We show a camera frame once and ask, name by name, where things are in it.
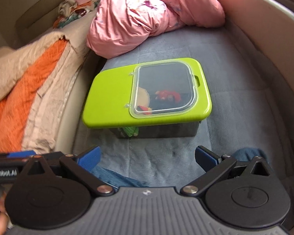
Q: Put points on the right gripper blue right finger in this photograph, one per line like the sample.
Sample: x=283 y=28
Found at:
x=216 y=169

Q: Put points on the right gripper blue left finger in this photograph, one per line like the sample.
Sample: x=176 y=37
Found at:
x=79 y=167

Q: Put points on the red Mario figure keychain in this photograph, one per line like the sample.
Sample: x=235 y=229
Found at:
x=170 y=96

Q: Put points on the lime green box lid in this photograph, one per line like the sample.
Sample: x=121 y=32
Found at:
x=154 y=93

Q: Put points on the cream round macaron plush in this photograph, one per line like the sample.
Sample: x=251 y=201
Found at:
x=143 y=102

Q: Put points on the person's left hand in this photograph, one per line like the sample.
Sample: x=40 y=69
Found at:
x=4 y=219

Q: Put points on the person's blue jeans legs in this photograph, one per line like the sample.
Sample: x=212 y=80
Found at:
x=117 y=180

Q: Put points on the clear grey plastic storage box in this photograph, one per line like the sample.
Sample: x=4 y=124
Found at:
x=165 y=131

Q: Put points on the orange and beige blanket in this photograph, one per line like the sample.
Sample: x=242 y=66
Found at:
x=43 y=86

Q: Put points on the pink crumpled duvet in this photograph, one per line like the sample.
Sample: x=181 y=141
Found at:
x=121 y=25

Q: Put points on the colourful patterned cloth pile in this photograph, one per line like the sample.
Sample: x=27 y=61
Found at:
x=71 y=10

